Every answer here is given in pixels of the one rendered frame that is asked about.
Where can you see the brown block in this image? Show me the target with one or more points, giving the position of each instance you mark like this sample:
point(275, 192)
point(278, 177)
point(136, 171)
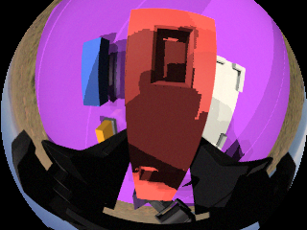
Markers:
point(104, 130)

